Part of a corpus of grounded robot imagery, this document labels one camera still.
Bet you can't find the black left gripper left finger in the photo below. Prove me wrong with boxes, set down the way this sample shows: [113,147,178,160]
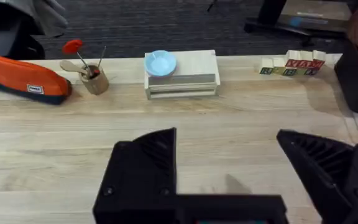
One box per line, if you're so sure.
[92,127,178,224]

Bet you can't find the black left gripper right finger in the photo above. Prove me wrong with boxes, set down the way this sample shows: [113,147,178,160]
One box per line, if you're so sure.
[275,129,358,224]

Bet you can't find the wooden utensil holder cup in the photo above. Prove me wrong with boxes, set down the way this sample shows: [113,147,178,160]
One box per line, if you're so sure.
[80,63,110,96]

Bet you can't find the pale wooden box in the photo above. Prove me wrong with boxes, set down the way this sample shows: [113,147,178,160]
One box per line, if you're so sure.
[144,49,221,100]

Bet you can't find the heap of letter blocks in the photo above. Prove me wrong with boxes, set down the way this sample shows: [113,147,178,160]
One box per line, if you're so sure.
[259,49,335,77]

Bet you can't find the light blue bowl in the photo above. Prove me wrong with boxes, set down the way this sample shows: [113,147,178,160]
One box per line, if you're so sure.
[144,50,178,78]

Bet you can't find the thin metal utensil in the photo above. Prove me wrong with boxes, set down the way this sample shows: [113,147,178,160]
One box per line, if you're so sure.
[96,45,108,69]

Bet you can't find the wooden spoon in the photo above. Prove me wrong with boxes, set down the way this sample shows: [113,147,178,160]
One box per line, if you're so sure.
[59,59,90,77]

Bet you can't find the red spatula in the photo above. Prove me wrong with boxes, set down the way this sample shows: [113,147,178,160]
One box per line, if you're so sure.
[62,39,93,75]

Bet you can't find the black chair base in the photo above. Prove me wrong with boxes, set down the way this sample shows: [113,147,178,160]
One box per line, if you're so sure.
[243,0,354,40]

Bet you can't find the orange zip pouch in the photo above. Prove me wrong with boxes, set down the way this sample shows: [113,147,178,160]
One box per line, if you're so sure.
[0,50,73,105]

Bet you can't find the grey cloth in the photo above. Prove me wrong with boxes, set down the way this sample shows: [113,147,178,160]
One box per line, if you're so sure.
[0,0,69,39]

